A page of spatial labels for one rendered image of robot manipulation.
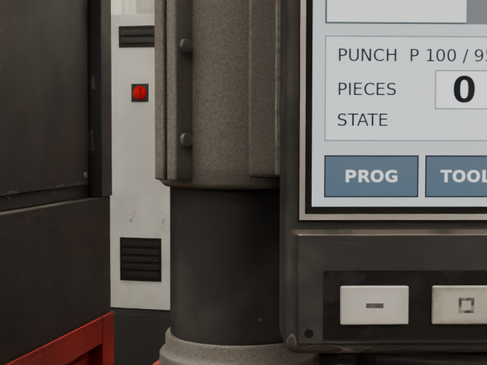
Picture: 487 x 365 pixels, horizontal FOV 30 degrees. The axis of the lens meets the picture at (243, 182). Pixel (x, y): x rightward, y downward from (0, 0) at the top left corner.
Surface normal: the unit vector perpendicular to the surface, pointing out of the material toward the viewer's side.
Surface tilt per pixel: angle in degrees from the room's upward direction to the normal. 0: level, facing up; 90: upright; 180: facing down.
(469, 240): 90
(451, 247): 90
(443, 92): 90
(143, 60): 90
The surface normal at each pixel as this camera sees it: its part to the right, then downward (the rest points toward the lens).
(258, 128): 0.03, 0.05
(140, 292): -0.23, 0.05
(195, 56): -0.53, 0.04
